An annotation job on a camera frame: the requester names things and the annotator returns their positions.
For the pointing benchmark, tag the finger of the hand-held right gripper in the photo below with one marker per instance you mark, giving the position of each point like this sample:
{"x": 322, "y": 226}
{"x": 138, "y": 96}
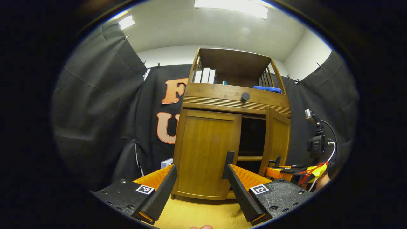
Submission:
{"x": 278, "y": 173}

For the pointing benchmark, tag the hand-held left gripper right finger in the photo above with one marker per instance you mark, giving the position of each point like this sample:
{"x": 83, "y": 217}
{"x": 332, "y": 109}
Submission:
{"x": 244, "y": 198}

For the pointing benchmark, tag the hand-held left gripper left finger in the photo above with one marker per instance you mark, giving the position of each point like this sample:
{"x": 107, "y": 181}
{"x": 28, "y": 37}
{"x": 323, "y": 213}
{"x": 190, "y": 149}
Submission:
{"x": 160, "y": 197}

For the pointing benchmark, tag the wooden shoe cabinet door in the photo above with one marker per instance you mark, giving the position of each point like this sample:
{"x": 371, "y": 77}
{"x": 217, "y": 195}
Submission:
{"x": 278, "y": 136}
{"x": 203, "y": 152}

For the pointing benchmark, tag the wooden double-door shoe cabinet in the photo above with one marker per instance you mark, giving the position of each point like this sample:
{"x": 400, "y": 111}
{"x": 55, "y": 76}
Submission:
{"x": 235, "y": 63}

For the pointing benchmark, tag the wooden cabinet drawer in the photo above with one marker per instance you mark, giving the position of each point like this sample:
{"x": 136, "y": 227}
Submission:
{"x": 216, "y": 93}

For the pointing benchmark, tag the wooden inner shelf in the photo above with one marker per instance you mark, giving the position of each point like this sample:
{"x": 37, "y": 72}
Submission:
{"x": 249, "y": 158}

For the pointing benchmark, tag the small white box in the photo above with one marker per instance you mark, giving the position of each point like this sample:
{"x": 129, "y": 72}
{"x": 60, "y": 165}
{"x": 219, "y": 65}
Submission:
{"x": 167, "y": 163}

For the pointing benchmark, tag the blue towel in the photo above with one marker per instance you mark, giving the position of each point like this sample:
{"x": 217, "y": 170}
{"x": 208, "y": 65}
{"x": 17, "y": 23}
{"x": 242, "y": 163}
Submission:
{"x": 267, "y": 89}

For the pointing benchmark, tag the black round drawer knob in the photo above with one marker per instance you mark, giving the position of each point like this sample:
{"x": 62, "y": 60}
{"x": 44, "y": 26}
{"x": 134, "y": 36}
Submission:
{"x": 245, "y": 97}

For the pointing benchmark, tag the white book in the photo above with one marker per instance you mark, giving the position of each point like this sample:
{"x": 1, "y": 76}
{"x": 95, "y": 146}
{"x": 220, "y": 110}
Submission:
{"x": 212, "y": 76}
{"x": 198, "y": 77}
{"x": 205, "y": 75}

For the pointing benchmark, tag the small ceiling light panel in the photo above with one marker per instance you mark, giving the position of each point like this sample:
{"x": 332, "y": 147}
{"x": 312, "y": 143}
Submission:
{"x": 126, "y": 22}

